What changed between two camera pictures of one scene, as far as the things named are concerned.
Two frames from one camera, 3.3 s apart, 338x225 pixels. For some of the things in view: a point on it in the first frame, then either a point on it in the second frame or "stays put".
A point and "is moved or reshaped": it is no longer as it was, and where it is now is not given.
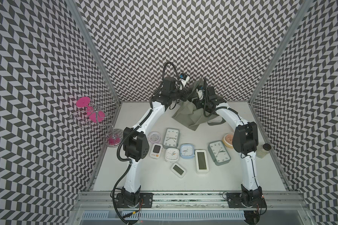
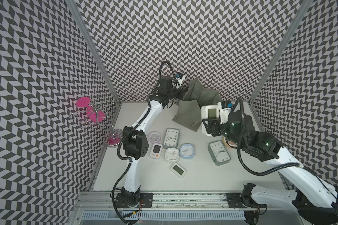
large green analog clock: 218,153 stays put
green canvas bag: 187,112 is moved or reshaped
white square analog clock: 172,154 stays put
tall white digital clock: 202,161 to 210,112
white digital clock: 177,170 stays put
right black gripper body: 202,103 to 218,129
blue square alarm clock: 187,151 stays put
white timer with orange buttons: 156,151 stays put
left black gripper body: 176,94 stays put
